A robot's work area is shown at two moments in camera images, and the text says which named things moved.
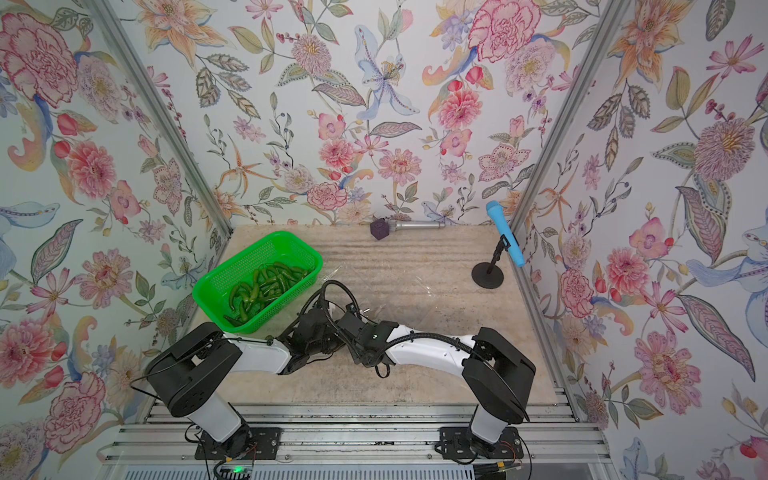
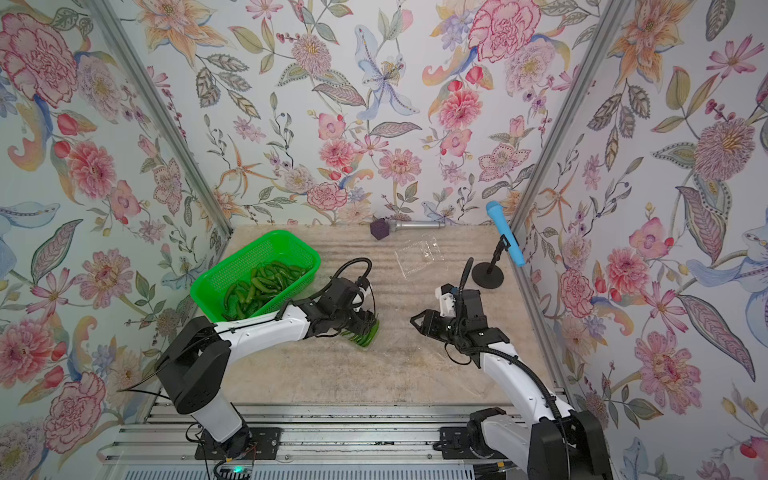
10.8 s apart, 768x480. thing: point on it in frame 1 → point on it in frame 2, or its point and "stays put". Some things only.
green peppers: [269, 280] stays put
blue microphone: [503, 227] stays put
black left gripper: [341, 342] → [364, 319]
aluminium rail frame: [355, 441] stays put
